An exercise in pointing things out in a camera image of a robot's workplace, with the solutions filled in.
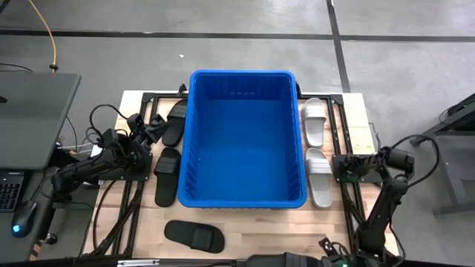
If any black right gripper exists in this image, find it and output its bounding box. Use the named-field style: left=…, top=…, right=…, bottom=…
left=244, top=251, right=357, bottom=267

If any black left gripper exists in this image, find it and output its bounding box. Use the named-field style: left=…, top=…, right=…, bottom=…
left=128, top=113, right=172, bottom=153

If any black slide sandal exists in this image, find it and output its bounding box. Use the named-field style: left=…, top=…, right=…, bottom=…
left=161, top=98, right=189, bottom=148
left=163, top=220, right=226, bottom=254
left=153, top=147, right=183, bottom=208

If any grey slide sandal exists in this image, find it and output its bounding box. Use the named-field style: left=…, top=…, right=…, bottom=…
left=301, top=97, right=328, bottom=149
left=304, top=147, right=334, bottom=209

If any blue plastic bin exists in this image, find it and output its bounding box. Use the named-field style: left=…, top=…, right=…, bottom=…
left=177, top=69, right=308, bottom=209

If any black computer mouse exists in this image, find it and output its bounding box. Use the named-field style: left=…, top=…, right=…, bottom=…
left=11, top=200, right=39, bottom=239

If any black keyboard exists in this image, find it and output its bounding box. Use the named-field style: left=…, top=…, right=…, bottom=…
left=0, top=171, right=24, bottom=214

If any dark grey desk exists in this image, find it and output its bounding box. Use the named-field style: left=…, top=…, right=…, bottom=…
left=0, top=162, right=101, bottom=263

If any dark grey metal table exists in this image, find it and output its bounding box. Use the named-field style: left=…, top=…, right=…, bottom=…
left=410, top=92, right=475, bottom=217

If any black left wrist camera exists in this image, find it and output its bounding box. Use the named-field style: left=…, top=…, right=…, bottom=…
left=127, top=113, right=145, bottom=131

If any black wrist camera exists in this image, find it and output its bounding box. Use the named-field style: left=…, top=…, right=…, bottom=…
left=127, top=113, right=145, bottom=131
left=318, top=237, right=337, bottom=257

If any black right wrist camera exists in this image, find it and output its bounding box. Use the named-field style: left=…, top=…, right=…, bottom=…
left=318, top=237, right=337, bottom=257

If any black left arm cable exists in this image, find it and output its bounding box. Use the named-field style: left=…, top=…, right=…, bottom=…
left=88, top=103, right=129, bottom=148

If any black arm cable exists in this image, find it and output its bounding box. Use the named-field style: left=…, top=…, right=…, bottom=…
left=389, top=133, right=442, bottom=188
left=88, top=103, right=129, bottom=148

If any white cable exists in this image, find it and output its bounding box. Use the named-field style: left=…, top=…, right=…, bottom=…
left=57, top=142, right=94, bottom=154

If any black cable under table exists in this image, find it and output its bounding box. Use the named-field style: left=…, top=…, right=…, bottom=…
left=92, top=179, right=117, bottom=250

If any orange cable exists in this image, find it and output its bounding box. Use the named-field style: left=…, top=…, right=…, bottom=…
left=27, top=0, right=59, bottom=67

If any silver bracket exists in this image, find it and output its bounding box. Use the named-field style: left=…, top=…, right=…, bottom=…
left=117, top=259, right=161, bottom=267

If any thin black floor cable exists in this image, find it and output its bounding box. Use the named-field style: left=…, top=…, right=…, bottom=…
left=0, top=62, right=33, bottom=73

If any black aluminium frame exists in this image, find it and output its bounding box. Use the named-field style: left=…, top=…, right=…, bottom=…
left=83, top=84, right=398, bottom=260

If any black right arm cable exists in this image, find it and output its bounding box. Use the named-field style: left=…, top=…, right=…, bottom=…
left=389, top=133, right=442, bottom=188

